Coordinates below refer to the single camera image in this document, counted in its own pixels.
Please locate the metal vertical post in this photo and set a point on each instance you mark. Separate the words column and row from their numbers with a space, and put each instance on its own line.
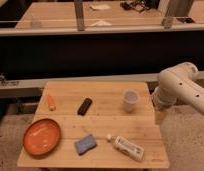
column 78, row 4

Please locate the translucent plastic cup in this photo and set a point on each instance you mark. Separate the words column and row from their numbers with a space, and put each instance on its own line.
column 130, row 99

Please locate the white paper on bench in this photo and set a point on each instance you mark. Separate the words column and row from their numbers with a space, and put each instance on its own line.
column 100, row 7

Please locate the metal clamp at left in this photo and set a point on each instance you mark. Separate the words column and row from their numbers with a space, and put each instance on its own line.
column 5, row 82

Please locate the small wooden table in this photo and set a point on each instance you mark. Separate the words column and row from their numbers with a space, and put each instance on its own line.
column 105, row 116

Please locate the black rectangular block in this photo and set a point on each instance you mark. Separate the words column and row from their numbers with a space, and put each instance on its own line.
column 84, row 106

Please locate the orange carrot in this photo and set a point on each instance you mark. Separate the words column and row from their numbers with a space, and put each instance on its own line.
column 51, row 103

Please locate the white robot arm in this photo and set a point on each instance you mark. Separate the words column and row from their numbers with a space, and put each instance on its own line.
column 178, row 82

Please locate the white plastic bottle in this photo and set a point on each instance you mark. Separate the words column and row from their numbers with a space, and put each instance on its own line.
column 126, row 147

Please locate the blue sponge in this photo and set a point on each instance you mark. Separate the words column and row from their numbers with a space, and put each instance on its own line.
column 85, row 144

